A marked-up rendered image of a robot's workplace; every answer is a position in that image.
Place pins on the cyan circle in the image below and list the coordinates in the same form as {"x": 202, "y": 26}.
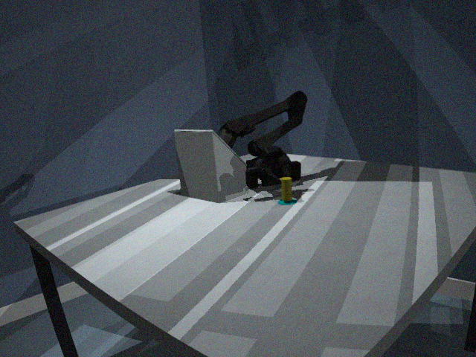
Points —
{"x": 287, "y": 202}

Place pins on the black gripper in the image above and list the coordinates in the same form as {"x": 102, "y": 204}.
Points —
{"x": 272, "y": 174}

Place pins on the yellow cylinder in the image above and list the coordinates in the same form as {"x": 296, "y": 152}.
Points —
{"x": 286, "y": 188}

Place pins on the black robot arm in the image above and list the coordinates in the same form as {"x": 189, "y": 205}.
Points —
{"x": 261, "y": 147}

